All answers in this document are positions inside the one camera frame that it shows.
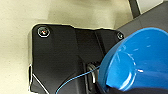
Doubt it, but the blue bowl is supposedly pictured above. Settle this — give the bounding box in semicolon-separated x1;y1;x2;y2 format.
97;27;168;93

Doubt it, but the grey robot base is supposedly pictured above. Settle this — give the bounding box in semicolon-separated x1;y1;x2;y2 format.
27;23;126;94

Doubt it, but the blue cable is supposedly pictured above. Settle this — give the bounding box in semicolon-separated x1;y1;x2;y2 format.
54;65;101;94

